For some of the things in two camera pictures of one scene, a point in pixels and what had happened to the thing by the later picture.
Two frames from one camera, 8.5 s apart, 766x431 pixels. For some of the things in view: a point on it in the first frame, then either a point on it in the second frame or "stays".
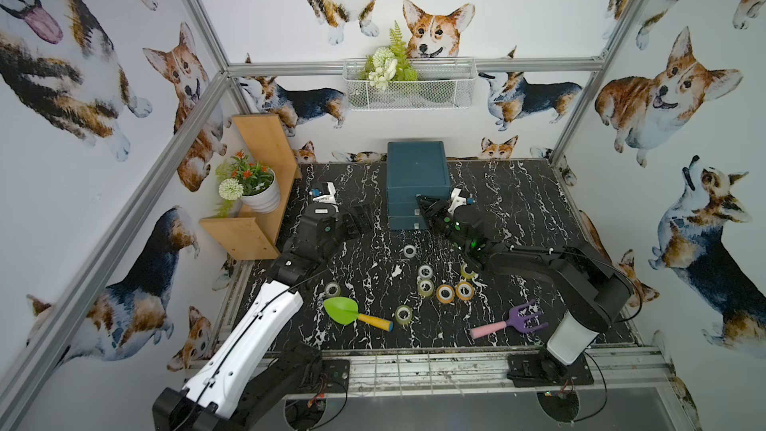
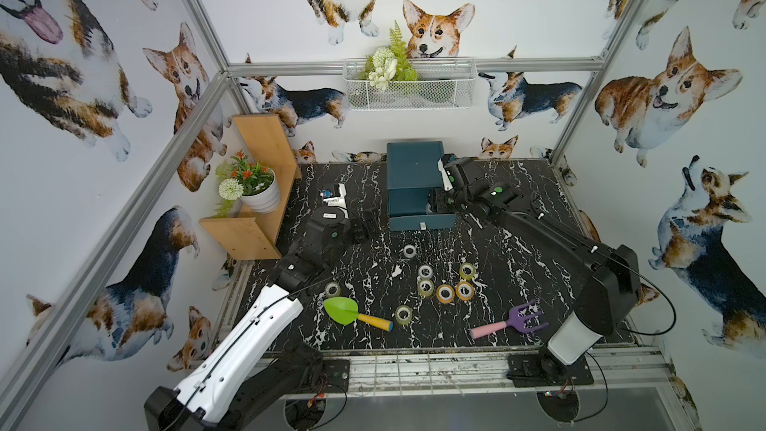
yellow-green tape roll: x=426 y=287 stays
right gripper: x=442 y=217 -> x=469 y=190
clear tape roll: x=425 y=270 stays
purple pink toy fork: x=515 y=320 stays
